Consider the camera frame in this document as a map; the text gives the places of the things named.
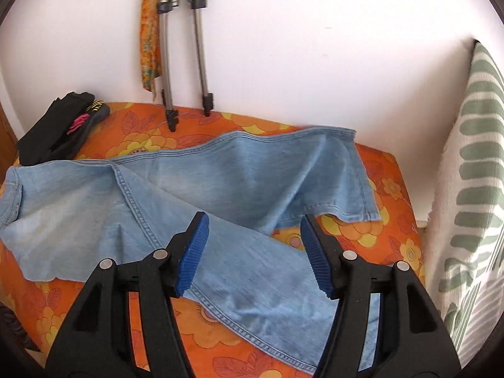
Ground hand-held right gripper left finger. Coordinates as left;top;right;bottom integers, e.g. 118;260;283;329
45;211;210;378

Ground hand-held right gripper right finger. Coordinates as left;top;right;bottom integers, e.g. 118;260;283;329
300;214;462;378

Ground light blue denim pants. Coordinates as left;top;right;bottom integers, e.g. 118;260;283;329
0;126;382;376

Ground orange floral bedspread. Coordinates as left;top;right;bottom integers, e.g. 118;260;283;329
0;101;427;378

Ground black garment with yellow print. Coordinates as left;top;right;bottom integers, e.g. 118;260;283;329
59;100;111;154

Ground white towel with green leaves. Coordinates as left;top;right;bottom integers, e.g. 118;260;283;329
424;41;504;357

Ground black folded garment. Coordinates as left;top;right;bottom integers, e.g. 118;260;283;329
16;92;97;166

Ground grey metal tripod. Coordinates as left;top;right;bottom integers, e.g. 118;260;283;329
156;0;215;133

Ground wooden door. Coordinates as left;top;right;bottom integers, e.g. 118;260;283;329
0;100;20;178

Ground long orange patterned scarf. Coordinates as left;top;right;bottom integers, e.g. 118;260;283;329
140;0;163;92

